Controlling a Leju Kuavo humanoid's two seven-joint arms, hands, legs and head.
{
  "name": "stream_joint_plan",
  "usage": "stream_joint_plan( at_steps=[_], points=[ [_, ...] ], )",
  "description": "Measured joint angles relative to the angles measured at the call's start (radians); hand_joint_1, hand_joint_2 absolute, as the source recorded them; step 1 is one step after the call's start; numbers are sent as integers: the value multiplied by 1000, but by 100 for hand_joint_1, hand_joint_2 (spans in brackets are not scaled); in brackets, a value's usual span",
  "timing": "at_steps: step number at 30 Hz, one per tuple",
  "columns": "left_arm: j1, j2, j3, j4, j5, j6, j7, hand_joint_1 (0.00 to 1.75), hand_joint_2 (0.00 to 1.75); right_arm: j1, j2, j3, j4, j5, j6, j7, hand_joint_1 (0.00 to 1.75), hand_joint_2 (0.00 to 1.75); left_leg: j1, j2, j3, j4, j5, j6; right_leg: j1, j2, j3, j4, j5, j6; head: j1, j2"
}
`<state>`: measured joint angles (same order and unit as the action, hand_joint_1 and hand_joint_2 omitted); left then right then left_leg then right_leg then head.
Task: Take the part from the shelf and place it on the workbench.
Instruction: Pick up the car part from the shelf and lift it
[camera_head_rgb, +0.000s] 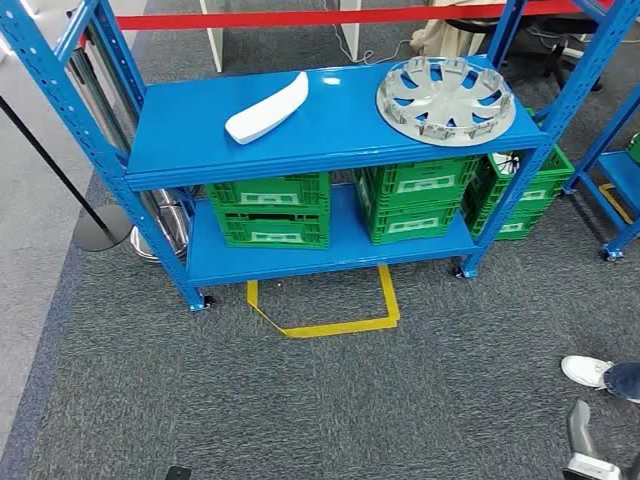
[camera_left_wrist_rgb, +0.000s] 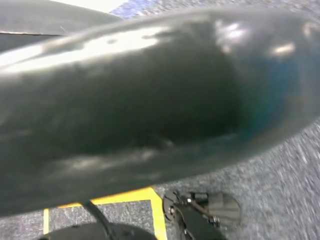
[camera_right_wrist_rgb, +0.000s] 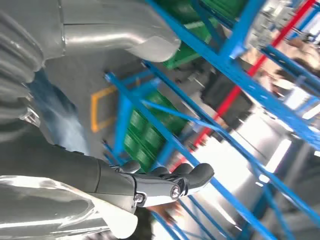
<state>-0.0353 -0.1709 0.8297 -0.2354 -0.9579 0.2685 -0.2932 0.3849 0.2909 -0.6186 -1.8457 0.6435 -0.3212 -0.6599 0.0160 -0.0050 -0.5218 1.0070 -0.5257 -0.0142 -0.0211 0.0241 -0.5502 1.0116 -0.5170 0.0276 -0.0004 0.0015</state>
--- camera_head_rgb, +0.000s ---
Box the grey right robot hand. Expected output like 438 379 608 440
566 399 608 460

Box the silver plastic wheel hubcap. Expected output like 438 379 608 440
376 56 517 148

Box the blue metal shelf rack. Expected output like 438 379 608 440
564 82 640 263
0 0 640 313

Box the white curved plastic part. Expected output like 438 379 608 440
224 70 310 146

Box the person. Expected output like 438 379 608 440
410 16 501 61
561 355 640 405

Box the yellow floor tape outline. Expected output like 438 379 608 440
598 183 635 227

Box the black office chair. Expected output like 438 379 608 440
519 13 604 93

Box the black stool with chrome base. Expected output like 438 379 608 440
445 16 507 34

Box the red barrier belt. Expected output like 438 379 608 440
77 0 616 48

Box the white desk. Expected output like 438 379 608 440
198 0 362 74

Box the black stanchion with round base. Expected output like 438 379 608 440
0 94 134 254

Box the white floor cable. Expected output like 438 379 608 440
324 0 416 66

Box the chrome barrier post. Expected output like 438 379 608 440
66 11 190 263

